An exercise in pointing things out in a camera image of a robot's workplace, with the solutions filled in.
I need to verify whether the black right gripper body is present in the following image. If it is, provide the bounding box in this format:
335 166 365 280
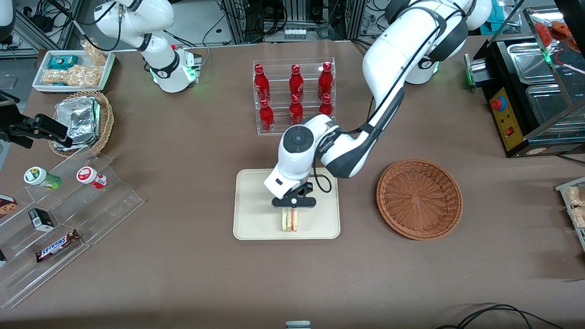
0 117 35 149

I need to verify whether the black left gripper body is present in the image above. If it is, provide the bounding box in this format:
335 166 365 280
272 182 317 209

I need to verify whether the layered sandwich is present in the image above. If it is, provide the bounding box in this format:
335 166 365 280
281 208 301 233

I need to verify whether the cream rectangular serving tray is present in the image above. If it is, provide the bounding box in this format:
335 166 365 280
233 168 341 240

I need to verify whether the white snack tray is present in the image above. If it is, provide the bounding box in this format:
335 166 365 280
32 49 116 94
555 177 585 252

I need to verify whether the light wicker basket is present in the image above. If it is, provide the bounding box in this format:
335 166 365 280
48 90 115 158

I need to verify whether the brown wicker basket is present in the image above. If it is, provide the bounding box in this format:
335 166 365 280
376 158 463 241

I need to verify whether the aluminium foil container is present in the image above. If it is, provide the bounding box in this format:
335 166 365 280
54 96 101 151

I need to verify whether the green flower-lid cup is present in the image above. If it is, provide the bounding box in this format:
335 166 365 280
24 166 62 191

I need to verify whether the red strawberry yogurt cup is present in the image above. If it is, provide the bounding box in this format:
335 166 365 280
76 166 108 189

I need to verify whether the teal snack packet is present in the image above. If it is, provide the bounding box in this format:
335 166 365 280
48 55 79 69

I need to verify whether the brown cookie box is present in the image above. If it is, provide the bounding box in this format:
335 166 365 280
0 194 18 219

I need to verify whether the small black barcode box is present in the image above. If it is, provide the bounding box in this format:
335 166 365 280
27 208 55 231

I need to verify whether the clear acrylic stepped display shelf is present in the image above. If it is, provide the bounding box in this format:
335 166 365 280
0 146 144 309

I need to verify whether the Snickers chocolate bar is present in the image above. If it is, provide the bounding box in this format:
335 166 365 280
36 229 81 263

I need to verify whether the clear acrylic bottle rack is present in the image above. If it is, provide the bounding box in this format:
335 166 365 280
253 57 336 135

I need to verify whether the black food warmer appliance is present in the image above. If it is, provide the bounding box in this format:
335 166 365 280
464 5 585 158

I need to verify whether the steel warmer pan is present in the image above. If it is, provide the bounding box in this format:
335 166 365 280
526 83 585 131
506 42 556 85

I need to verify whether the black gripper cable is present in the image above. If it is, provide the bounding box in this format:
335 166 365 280
312 164 333 193

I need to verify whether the black floor cable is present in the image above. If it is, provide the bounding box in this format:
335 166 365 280
434 304 565 329

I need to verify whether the black appliance power cable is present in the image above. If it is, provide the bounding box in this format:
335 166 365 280
555 153 585 166

